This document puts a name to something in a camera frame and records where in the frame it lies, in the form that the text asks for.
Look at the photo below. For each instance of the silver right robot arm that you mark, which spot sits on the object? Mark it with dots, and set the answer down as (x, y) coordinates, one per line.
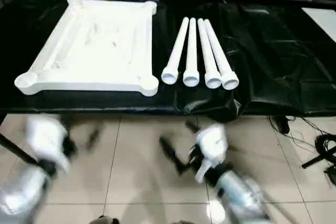
(241, 198)

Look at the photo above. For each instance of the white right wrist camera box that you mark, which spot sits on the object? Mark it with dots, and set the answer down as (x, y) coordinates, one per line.
(211, 148)

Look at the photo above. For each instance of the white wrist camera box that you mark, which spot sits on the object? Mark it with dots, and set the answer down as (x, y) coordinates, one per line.
(211, 148)
(47, 140)

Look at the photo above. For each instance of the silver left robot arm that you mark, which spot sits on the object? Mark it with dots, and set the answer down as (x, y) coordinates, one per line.
(21, 195)

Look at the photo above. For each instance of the white plastic table leg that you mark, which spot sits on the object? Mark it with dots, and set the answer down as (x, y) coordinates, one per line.
(219, 53)
(176, 51)
(207, 53)
(191, 51)

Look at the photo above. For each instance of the black table mat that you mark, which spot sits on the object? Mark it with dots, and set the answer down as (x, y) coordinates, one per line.
(278, 61)

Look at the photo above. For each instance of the white plastic table top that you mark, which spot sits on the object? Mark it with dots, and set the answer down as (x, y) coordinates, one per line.
(94, 45)

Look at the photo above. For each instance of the white flat board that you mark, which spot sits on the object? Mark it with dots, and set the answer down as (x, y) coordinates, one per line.
(323, 22)

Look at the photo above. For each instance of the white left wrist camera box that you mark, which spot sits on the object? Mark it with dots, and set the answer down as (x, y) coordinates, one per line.
(47, 140)

